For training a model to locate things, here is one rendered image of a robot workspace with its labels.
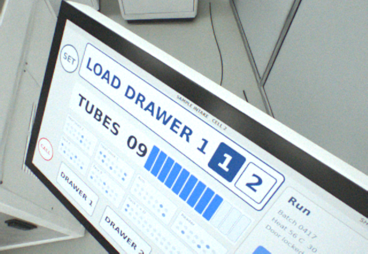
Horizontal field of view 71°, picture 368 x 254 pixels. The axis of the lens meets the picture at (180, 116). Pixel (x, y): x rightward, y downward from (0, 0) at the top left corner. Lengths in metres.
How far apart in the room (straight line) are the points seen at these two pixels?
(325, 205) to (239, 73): 1.69
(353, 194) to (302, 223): 0.06
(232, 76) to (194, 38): 0.48
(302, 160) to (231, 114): 0.08
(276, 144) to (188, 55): 1.77
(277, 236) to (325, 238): 0.04
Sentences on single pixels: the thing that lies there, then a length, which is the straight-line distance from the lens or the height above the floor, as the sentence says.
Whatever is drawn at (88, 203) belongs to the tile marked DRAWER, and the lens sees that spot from 0.45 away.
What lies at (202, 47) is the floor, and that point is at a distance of 2.07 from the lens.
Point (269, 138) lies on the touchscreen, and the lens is 0.27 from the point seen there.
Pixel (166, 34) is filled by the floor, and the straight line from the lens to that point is 2.18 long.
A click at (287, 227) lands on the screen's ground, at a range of 0.30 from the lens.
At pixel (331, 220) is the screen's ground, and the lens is 0.29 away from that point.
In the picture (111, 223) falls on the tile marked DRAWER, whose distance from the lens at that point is 0.43.
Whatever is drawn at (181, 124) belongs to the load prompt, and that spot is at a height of 1.16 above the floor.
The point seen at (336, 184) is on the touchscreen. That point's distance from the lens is 0.28.
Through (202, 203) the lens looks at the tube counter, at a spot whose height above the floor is 1.11.
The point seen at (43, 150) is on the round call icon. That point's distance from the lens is 0.50.
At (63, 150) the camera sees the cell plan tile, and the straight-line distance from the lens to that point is 0.46.
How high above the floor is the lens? 1.42
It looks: 58 degrees down
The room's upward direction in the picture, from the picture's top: straight up
